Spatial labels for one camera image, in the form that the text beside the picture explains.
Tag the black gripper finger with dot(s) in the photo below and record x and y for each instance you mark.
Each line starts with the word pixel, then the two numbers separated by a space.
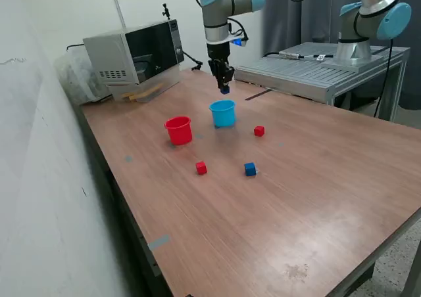
pixel 212 68
pixel 227 73

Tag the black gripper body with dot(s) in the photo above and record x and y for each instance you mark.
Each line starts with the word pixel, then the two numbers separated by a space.
pixel 218 51

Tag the blue cube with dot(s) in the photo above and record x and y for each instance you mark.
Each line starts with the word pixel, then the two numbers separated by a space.
pixel 250 169
pixel 225 91

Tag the red cube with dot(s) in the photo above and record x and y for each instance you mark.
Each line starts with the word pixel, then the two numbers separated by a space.
pixel 259 131
pixel 201 168

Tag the silver blue UR5e robot arm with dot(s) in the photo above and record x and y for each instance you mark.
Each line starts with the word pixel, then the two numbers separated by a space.
pixel 368 21

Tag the aluminium robot base table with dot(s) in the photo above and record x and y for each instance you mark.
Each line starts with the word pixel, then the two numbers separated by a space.
pixel 296 70

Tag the dark metal strip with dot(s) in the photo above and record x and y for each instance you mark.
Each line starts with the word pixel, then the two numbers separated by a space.
pixel 258 95

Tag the blue cup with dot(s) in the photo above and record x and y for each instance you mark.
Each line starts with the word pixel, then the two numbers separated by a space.
pixel 223 118

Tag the silver cylindrical device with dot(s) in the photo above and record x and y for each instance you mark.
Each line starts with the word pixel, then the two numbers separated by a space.
pixel 291 54

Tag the wooden stick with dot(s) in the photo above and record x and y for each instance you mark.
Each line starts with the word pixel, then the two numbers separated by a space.
pixel 138 97
pixel 148 90

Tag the red cup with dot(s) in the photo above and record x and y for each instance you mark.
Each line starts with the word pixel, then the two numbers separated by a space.
pixel 179 134

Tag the grey curtain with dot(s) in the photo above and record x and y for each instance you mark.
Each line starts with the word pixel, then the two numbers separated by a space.
pixel 289 21

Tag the silver microwave oven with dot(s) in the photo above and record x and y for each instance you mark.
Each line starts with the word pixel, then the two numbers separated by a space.
pixel 108 54

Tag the white thin rod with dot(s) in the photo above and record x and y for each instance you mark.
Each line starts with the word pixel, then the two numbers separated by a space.
pixel 120 12

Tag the large blue-grey tape piece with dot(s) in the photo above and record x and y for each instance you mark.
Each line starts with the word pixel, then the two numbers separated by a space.
pixel 159 242

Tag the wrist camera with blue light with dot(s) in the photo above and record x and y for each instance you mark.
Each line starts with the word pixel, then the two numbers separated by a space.
pixel 239 42

